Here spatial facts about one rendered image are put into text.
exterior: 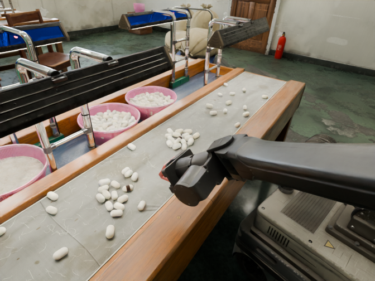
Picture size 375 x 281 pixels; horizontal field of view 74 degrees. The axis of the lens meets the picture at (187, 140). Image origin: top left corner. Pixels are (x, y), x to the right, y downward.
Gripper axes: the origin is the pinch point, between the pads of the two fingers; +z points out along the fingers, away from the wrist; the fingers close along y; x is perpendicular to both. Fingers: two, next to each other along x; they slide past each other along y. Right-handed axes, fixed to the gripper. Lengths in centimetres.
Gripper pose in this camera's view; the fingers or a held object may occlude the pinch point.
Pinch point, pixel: (162, 175)
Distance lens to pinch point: 66.5
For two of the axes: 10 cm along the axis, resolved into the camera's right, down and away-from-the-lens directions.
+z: -6.6, 2.4, 7.2
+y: -5.7, 4.6, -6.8
